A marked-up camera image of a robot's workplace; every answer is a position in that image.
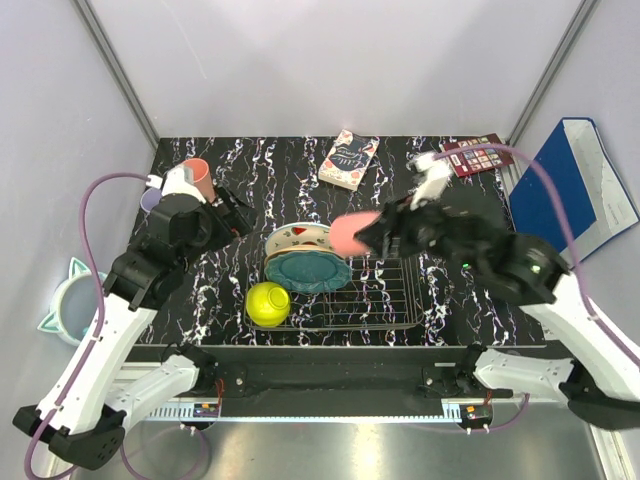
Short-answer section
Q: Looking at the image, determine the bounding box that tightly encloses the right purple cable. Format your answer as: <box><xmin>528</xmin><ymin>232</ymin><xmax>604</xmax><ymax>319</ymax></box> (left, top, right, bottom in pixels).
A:
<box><xmin>432</xmin><ymin>143</ymin><xmax>640</xmax><ymax>366</ymax></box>

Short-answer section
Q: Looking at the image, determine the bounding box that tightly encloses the pink cup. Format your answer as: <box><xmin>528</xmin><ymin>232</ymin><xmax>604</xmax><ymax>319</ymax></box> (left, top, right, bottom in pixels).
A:
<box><xmin>329</xmin><ymin>211</ymin><xmax>380</xmax><ymax>257</ymax></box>
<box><xmin>183</xmin><ymin>158</ymin><xmax>216</xmax><ymax>202</ymax></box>

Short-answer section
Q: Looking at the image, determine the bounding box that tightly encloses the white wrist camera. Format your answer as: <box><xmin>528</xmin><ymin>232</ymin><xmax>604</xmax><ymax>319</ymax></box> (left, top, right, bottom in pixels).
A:
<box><xmin>410</xmin><ymin>152</ymin><xmax>453</xmax><ymax>210</ymax></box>
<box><xmin>145</xmin><ymin>165</ymin><xmax>200</xmax><ymax>198</ymax></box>

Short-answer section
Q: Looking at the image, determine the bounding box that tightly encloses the beige speckled plate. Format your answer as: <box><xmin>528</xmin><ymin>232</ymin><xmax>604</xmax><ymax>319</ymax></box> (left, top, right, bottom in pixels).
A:
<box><xmin>264</xmin><ymin>244</ymin><xmax>335</xmax><ymax>265</ymax></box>

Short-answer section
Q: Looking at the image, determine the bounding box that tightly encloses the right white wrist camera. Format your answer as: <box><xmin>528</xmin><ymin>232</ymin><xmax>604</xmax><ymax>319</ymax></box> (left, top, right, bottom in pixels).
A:
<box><xmin>410</xmin><ymin>152</ymin><xmax>453</xmax><ymax>210</ymax></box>

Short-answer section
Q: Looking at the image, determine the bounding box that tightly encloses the lilac cup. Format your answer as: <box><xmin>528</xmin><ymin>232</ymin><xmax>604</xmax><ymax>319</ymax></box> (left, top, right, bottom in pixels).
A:
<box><xmin>140</xmin><ymin>188</ymin><xmax>162</xmax><ymax>213</ymax></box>

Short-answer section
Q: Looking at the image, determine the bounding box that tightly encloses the grey wire dish rack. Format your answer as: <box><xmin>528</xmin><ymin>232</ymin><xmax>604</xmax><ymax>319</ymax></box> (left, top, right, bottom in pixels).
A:
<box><xmin>239</xmin><ymin>229</ymin><xmax>424</xmax><ymax>333</ymax></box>

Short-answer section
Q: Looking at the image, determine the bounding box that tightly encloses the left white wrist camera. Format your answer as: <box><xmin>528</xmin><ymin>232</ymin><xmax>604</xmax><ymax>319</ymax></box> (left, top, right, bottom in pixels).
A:
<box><xmin>145</xmin><ymin>165</ymin><xmax>200</xmax><ymax>198</ymax></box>

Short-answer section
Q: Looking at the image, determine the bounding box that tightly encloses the yellow-green bowl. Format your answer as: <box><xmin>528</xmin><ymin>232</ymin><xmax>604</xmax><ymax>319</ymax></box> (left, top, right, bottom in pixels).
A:
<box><xmin>245</xmin><ymin>282</ymin><xmax>291</xmax><ymax>328</ymax></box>

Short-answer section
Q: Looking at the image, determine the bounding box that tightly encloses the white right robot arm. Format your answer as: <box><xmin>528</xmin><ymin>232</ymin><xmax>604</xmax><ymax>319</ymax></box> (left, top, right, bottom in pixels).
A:
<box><xmin>354</xmin><ymin>202</ymin><xmax>639</xmax><ymax>431</ymax></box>

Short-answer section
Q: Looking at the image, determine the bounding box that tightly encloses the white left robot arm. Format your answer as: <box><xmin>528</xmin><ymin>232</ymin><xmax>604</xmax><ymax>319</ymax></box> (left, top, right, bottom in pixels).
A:
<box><xmin>13</xmin><ymin>187</ymin><xmax>257</xmax><ymax>470</ymax></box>

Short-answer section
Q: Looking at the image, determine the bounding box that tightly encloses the white cat-ear basket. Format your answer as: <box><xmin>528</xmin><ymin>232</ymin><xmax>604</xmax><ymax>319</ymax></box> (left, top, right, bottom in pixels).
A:
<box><xmin>37</xmin><ymin>257</ymin><xmax>97</xmax><ymax>347</ymax></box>

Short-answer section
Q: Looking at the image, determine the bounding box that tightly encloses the teal scalloped plate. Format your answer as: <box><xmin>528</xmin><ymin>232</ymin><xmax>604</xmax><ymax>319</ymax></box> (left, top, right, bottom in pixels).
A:
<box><xmin>265</xmin><ymin>251</ymin><xmax>352</xmax><ymax>294</ymax></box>

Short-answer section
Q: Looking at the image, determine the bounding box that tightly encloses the floral cover book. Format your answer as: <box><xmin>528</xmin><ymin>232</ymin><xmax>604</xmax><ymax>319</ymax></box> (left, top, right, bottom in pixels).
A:
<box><xmin>318</xmin><ymin>129</ymin><xmax>380</xmax><ymax>191</ymax></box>

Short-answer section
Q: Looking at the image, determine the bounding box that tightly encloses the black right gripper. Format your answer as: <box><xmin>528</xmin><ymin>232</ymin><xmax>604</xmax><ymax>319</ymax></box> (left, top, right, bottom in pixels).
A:
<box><xmin>356</xmin><ymin>183</ymin><xmax>481</xmax><ymax>270</ymax></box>

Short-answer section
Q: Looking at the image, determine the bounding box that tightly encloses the dark red booklet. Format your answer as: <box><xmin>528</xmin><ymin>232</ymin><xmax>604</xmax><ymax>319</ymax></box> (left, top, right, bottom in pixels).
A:
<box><xmin>441</xmin><ymin>133</ymin><xmax>514</xmax><ymax>178</ymax></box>

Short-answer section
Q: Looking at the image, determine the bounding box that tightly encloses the white plate with strawberries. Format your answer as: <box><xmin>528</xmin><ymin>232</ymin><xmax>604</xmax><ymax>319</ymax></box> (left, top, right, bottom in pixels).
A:
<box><xmin>265</xmin><ymin>222</ymin><xmax>333</xmax><ymax>256</ymax></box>

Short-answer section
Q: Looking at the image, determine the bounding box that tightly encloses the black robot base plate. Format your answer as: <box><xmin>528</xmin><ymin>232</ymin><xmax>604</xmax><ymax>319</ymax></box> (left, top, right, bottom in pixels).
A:
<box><xmin>105</xmin><ymin>345</ymin><xmax>522</xmax><ymax>429</ymax></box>

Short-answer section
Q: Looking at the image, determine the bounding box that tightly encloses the blue ring binder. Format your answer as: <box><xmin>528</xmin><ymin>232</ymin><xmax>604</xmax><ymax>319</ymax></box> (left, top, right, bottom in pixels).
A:
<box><xmin>509</xmin><ymin>117</ymin><xmax>639</xmax><ymax>263</ymax></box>

